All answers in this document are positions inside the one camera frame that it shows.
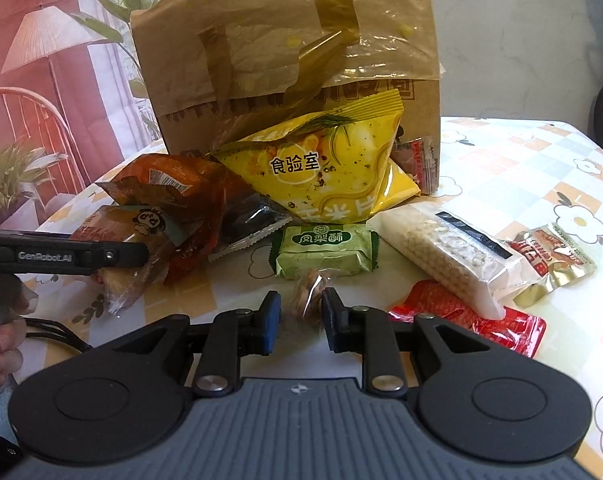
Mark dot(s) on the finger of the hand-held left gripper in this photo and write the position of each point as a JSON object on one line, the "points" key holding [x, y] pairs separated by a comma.
{"points": [[126, 255]]}

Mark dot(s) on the small red striped packet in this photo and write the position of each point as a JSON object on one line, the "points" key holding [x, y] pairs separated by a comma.
{"points": [[424, 165]]}

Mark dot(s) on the panda print bread packet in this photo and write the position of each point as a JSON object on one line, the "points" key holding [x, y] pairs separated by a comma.
{"points": [[131, 220]]}

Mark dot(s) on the brown paper bag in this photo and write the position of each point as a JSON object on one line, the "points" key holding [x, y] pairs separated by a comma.
{"points": [[281, 20]]}

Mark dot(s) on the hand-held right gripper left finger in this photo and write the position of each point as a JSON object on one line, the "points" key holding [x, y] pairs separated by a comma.
{"points": [[271, 322]]}

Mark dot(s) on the orange bread packet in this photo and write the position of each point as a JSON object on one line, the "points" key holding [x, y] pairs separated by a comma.
{"points": [[181, 180]]}

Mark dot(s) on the black snack packet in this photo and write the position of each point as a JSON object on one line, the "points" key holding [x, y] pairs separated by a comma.
{"points": [[246, 230]]}

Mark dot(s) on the green cake packet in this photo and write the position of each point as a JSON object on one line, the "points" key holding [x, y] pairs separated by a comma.
{"points": [[326, 250]]}

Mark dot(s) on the small clear snack packet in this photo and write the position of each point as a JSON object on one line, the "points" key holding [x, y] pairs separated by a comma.
{"points": [[306, 295]]}

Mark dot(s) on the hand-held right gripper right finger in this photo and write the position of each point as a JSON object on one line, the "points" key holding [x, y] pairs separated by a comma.
{"points": [[331, 320]]}

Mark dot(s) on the person's left hand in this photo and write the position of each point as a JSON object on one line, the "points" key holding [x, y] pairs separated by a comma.
{"points": [[6, 362]]}

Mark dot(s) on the gold and red snack packet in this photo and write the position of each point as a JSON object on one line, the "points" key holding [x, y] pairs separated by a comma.
{"points": [[556, 255]]}

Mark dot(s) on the white cracker packet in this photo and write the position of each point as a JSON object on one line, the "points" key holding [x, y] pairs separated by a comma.
{"points": [[431, 250]]}

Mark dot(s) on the printed backdrop cloth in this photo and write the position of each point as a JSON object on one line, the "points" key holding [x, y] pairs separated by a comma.
{"points": [[31, 110]]}

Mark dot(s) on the yellow snack packet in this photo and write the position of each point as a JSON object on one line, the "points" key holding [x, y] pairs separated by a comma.
{"points": [[331, 170]]}

